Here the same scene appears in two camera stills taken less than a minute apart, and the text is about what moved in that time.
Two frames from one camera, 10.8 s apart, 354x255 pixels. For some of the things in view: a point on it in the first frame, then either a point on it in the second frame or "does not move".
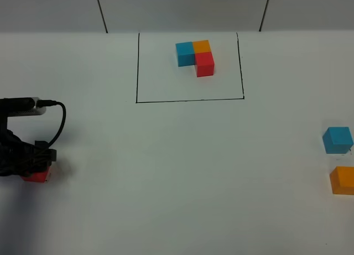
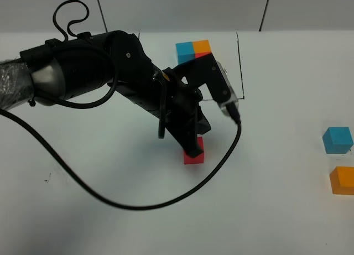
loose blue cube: (337, 140) does not move
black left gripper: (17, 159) to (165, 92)
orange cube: (342, 179) does not move
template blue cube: (185, 53) does not move
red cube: (41, 177) to (197, 160)
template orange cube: (202, 46) does not move
